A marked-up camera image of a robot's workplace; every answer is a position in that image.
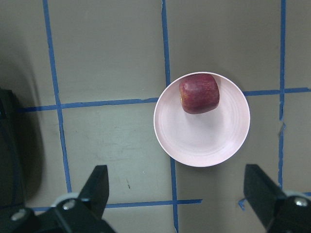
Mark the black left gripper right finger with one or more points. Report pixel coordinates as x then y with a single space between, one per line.
279 211

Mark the red apple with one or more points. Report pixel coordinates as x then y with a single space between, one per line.
199 93

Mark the pink plate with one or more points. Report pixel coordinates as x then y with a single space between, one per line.
206 139

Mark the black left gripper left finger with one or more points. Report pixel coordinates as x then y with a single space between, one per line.
83 214

